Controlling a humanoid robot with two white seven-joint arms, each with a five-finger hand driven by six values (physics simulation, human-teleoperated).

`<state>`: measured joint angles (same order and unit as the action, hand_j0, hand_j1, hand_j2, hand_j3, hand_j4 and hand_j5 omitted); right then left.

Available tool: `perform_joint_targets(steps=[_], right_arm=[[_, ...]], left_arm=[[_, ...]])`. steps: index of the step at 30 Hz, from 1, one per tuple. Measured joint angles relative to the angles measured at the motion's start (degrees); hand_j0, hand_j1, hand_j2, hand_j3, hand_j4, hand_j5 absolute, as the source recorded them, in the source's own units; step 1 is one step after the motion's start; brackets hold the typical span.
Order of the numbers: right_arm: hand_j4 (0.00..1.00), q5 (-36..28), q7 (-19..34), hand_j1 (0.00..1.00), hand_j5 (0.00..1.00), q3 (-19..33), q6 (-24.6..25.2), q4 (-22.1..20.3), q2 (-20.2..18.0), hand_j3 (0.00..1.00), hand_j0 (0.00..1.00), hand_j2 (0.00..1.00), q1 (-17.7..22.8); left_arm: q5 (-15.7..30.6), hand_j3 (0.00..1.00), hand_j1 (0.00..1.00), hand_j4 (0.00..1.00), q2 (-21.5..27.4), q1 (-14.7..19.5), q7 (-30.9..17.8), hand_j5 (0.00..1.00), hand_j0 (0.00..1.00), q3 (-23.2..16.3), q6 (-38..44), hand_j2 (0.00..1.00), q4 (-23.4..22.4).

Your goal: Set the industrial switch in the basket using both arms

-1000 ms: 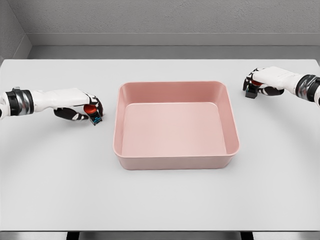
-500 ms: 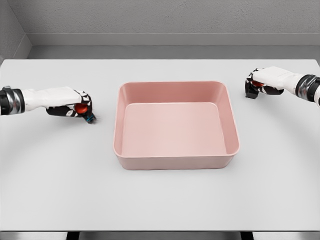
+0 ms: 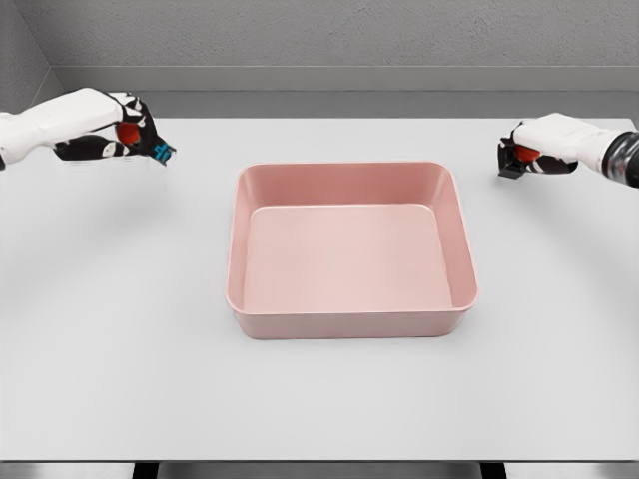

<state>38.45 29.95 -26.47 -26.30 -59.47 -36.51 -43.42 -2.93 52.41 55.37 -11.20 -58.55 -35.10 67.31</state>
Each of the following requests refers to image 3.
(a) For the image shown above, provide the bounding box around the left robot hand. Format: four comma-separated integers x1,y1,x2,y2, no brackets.
43,88,160,162

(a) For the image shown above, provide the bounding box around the pink rectangular basket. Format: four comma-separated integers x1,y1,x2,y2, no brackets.
223,160,480,341

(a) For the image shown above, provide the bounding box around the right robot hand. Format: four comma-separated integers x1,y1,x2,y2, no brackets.
497,113,604,176

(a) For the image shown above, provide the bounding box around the red and black industrial switch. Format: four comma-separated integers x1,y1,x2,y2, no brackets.
497,140,542,180
116,119,178,165

